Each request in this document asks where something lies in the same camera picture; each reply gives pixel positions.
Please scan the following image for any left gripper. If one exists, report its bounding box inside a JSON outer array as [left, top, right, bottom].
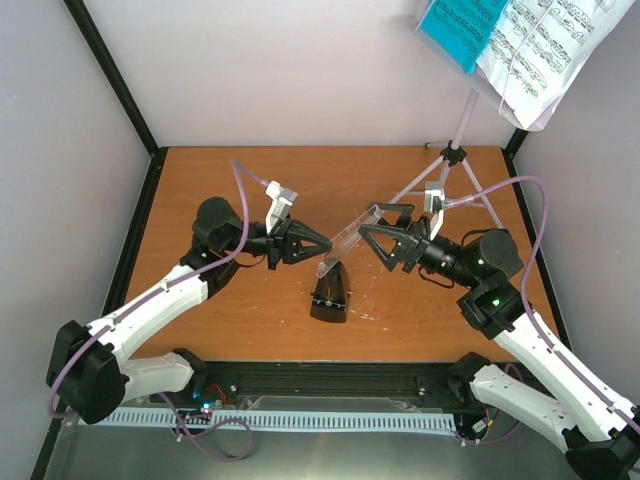
[[223, 214, 333, 270]]

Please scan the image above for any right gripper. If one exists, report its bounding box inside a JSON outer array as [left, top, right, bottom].
[[358, 203, 479, 289]]

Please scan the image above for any clear metronome cover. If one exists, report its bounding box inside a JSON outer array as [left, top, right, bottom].
[[316, 205, 382, 279]]

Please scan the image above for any black metronome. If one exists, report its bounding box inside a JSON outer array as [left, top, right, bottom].
[[310, 262, 351, 324]]

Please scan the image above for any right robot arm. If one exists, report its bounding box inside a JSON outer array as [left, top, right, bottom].
[[359, 203, 639, 479]]

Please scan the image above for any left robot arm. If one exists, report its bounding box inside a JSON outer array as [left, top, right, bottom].
[[46, 197, 338, 424]]

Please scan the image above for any white tripod music stand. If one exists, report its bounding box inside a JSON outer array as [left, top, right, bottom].
[[384, 89, 504, 231]]

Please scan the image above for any blue sheet music paper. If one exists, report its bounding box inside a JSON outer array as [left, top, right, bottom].
[[418, 0, 507, 73]]

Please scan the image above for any white sheet music paper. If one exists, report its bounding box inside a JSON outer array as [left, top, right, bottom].
[[476, 0, 633, 131]]

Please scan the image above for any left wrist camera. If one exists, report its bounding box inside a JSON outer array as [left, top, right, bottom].
[[265, 181, 298, 234]]

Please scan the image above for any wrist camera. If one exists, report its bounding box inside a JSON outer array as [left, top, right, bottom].
[[424, 181, 446, 240], [265, 181, 298, 234]]

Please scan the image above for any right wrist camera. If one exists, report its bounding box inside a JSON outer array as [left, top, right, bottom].
[[424, 181, 446, 240]]

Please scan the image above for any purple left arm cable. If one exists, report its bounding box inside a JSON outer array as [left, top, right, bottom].
[[47, 159, 274, 461]]

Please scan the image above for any black left frame post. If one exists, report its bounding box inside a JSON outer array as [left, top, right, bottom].
[[62, 0, 168, 161]]

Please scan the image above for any black aluminium frame post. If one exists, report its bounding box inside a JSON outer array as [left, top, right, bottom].
[[502, 128, 529, 160]]

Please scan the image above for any grey slotted cable duct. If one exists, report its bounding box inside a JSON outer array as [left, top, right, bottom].
[[100, 407, 456, 436]]

